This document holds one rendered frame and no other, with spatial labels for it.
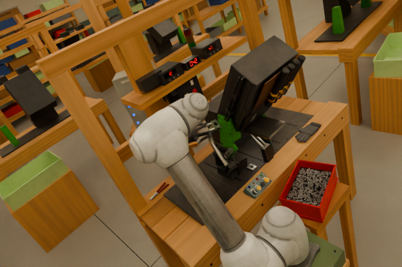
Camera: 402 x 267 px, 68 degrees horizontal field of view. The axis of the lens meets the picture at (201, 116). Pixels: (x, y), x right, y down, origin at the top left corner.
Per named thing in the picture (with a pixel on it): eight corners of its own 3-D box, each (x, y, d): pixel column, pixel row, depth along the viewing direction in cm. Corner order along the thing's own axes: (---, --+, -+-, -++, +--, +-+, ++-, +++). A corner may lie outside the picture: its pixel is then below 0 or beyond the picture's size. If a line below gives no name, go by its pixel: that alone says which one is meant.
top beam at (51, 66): (250, -24, 210) (246, -38, 206) (49, 79, 143) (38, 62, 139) (240, -22, 217) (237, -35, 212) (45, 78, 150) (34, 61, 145)
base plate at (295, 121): (314, 117, 211) (314, 115, 210) (204, 227, 162) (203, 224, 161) (267, 107, 243) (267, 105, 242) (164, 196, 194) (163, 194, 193)
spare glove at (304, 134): (308, 123, 205) (308, 120, 204) (322, 127, 197) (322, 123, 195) (291, 139, 197) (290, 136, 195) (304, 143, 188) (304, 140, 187)
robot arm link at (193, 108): (188, 97, 123) (162, 115, 118) (200, 78, 107) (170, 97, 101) (207, 122, 122) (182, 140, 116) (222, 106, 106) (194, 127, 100)
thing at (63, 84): (277, 94, 255) (249, -24, 210) (136, 214, 189) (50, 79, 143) (269, 93, 262) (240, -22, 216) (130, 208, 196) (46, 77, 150)
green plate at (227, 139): (243, 146, 183) (240, 114, 176) (234, 151, 179) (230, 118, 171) (230, 141, 192) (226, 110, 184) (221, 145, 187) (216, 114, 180)
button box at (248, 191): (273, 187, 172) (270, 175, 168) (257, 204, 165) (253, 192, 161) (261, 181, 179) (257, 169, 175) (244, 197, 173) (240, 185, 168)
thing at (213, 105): (260, 130, 217) (249, 89, 201) (232, 154, 203) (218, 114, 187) (241, 124, 231) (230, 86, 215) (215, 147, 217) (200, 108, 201)
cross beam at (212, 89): (253, 67, 244) (251, 57, 239) (121, 164, 185) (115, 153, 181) (249, 66, 247) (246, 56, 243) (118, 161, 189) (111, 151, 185)
